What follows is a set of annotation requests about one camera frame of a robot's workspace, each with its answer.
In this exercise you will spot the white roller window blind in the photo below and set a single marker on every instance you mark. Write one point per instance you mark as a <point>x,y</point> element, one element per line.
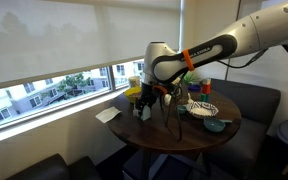
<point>41,39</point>

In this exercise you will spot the grey upholstered seat right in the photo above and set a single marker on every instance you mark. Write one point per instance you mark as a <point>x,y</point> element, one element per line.
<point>258,106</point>

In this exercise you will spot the black leather chair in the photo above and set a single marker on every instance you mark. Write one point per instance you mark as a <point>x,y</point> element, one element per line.
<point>55,168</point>

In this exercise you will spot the white paper sheet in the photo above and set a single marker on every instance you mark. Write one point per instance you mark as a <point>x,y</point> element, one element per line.
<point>107,114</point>

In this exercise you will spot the beige cup on sill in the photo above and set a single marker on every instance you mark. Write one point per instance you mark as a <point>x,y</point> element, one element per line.
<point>134,81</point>

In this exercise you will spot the white container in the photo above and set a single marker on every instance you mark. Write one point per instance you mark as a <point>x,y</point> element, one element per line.
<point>144,114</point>

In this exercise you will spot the teal measuring scoop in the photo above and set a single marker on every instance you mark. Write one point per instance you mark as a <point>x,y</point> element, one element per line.
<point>215,125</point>

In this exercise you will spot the yellow bowl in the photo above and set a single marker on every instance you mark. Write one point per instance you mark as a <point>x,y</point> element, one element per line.
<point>132,94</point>

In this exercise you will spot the purple bowl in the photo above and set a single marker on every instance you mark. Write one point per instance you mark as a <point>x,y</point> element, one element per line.
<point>194,88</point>

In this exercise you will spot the red green block tower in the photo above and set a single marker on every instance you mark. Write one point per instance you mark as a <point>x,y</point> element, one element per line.
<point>206,89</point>

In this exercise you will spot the small teal cup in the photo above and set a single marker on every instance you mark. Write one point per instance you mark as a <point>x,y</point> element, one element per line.
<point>181,109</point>

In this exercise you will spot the black and white patterned bowl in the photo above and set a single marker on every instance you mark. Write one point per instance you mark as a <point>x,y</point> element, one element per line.
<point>202,109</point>

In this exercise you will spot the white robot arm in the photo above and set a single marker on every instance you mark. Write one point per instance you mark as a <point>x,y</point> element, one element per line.
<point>255,32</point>

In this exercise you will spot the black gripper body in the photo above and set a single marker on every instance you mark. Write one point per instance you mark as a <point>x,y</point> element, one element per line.
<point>149,94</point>

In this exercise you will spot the round wooden table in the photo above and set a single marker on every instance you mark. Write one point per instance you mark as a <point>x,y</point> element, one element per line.
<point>184,137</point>

